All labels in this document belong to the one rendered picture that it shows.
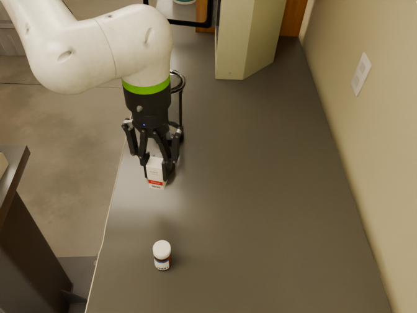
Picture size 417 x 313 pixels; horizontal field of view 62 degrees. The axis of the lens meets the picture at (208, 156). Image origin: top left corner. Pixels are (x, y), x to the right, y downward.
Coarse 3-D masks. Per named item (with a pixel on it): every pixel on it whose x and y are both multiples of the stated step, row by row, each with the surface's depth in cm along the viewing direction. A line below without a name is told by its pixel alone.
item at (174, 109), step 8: (176, 72) 101; (176, 80) 102; (184, 80) 98; (176, 88) 96; (176, 96) 99; (176, 104) 101; (168, 112) 102; (176, 112) 103; (176, 120) 105; (176, 128) 107; (168, 136) 109
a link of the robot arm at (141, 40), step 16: (112, 16) 55; (128, 16) 55; (144, 16) 55; (160, 16) 57; (112, 32) 53; (128, 32) 54; (144, 32) 55; (160, 32) 56; (112, 48) 53; (128, 48) 54; (144, 48) 56; (160, 48) 57; (128, 64) 56; (144, 64) 58; (160, 64) 60; (128, 80) 62; (144, 80) 61; (160, 80) 62
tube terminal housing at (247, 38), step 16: (224, 0) 115; (240, 0) 115; (256, 0) 116; (272, 0) 123; (224, 16) 119; (240, 16) 119; (256, 16) 121; (272, 16) 128; (224, 32) 124; (240, 32) 124; (256, 32) 127; (272, 32) 135; (224, 48) 128; (240, 48) 128; (256, 48) 133; (272, 48) 142; (224, 64) 133; (240, 64) 133; (256, 64) 139
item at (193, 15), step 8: (152, 0) 149; (160, 0) 149; (168, 0) 148; (176, 0) 148; (184, 0) 147; (192, 0) 147; (200, 0) 146; (160, 8) 151; (168, 8) 151; (176, 8) 150; (184, 8) 150; (192, 8) 149; (200, 8) 149; (168, 16) 154; (176, 16) 153; (184, 16) 153; (192, 16) 152; (200, 16) 152
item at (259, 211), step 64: (192, 64) 144; (192, 128) 118; (256, 128) 120; (320, 128) 122; (128, 192) 99; (192, 192) 100; (256, 192) 101; (320, 192) 102; (128, 256) 86; (192, 256) 87; (256, 256) 88; (320, 256) 88
